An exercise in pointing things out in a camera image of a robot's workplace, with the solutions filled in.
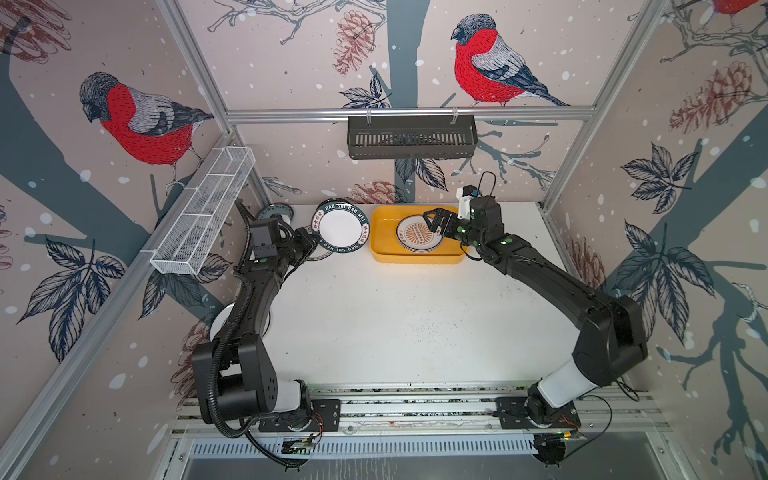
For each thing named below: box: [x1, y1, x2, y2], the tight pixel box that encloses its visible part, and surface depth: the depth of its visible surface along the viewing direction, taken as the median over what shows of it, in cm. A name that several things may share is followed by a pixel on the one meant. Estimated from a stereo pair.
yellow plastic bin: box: [370, 205, 469, 264], surface depth 109 cm
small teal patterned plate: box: [258, 202, 294, 221], surface depth 124 cm
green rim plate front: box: [311, 200, 370, 254], surface depth 92 cm
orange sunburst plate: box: [396, 215, 444, 253], surface depth 109 cm
